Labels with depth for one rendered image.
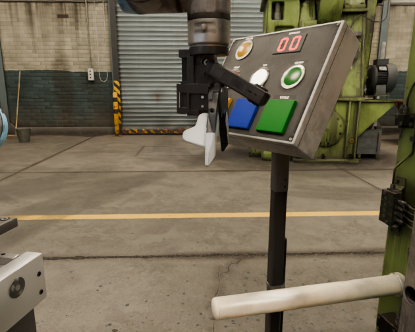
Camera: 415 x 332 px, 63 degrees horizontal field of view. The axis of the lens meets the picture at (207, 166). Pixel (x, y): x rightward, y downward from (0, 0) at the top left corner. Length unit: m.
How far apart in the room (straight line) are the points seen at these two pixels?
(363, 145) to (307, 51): 5.08
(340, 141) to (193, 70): 4.82
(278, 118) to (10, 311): 0.59
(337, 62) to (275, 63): 0.14
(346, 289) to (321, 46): 0.52
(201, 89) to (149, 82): 7.66
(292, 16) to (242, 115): 4.55
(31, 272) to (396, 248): 0.78
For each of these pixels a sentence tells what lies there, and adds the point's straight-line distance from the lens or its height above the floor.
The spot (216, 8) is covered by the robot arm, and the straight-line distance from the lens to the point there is 0.62.
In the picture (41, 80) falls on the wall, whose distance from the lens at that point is 8.96.
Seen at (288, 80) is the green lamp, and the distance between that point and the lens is 0.77.
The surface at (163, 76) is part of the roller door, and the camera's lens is 8.23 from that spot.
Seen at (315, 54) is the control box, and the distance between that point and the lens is 0.78.
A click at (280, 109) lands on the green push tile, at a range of 0.73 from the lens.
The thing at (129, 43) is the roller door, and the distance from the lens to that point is 8.38.
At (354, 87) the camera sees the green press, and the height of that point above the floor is 1.09.
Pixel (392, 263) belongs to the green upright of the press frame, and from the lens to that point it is 0.96.
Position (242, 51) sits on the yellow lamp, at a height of 1.16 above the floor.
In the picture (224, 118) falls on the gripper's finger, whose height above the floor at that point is 1.01.
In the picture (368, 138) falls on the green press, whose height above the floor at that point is 0.32.
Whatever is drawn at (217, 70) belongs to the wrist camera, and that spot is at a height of 1.09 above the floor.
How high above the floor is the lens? 1.06
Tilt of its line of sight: 13 degrees down
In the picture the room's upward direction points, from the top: straight up
